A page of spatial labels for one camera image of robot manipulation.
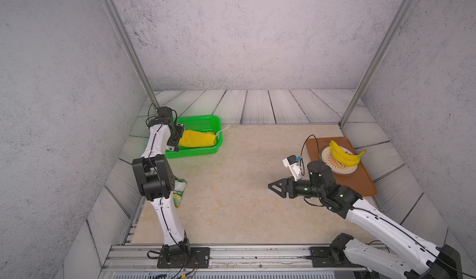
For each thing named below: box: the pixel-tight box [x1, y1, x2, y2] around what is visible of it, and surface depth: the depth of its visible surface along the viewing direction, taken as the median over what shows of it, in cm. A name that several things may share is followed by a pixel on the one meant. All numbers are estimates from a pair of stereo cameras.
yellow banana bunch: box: [329, 140, 367, 167], surface depth 101 cm
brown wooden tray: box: [305, 137, 377, 198], surface depth 101 cm
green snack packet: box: [172, 176, 188, 208], surface depth 93 cm
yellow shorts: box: [179, 129, 217, 148], surface depth 109 cm
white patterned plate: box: [321, 145, 360, 176], surface depth 103 cm
